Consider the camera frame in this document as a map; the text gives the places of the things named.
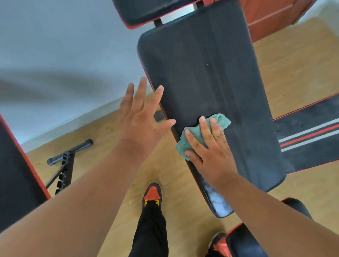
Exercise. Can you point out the person's right hand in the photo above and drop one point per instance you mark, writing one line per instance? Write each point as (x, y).
(214, 159)

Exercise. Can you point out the person's left hand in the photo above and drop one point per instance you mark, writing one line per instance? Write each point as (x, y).
(137, 129)

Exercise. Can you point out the green cleaning cloth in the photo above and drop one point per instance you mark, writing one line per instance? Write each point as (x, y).
(190, 133)

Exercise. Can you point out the black bench with headrest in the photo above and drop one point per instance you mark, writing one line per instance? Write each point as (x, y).
(206, 79)

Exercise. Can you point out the black weight bench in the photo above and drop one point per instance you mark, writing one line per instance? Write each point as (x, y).
(16, 172)

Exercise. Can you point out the person's right forearm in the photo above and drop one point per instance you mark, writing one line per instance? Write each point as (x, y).
(278, 219)

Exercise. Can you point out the person's left forearm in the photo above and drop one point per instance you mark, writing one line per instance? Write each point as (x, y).
(66, 211)

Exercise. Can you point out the person's left red black shoe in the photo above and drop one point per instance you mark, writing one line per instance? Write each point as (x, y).
(152, 194)

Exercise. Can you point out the person's red black shoe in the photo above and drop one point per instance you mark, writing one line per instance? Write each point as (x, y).
(219, 245)
(152, 194)

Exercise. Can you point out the person's right red black shoe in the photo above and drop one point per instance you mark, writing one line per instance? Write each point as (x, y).
(219, 245)

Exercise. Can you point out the person's black trousers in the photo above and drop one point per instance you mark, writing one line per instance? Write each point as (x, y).
(151, 230)

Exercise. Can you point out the black striped sit-up bench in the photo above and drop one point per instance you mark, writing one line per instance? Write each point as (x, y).
(310, 135)

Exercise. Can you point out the red-brown wooden door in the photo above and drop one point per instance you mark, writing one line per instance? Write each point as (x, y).
(264, 18)

